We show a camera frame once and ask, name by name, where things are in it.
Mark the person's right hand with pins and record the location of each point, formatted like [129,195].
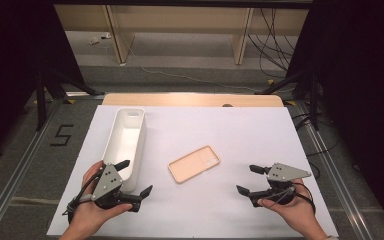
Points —
[298,211]

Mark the white plastic storage box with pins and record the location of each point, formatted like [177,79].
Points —
[126,143]

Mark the light wooden table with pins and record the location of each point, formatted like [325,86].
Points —
[186,100]

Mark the aluminium floor rail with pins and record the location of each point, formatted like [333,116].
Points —
[16,170]
[333,166]

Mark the beige phone case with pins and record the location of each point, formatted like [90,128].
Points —
[194,164]

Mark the white power adapter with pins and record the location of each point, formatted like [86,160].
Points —
[94,40]

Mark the black tripod stand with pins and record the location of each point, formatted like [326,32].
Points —
[46,90]
[305,86]

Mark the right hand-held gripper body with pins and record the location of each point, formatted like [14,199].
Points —
[285,175]

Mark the white table sheet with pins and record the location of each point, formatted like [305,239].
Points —
[213,133]

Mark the small white plug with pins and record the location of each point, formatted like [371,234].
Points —
[106,35]

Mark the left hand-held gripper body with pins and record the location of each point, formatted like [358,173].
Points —
[108,181]

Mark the black curtain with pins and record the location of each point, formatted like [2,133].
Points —
[16,66]
[356,83]

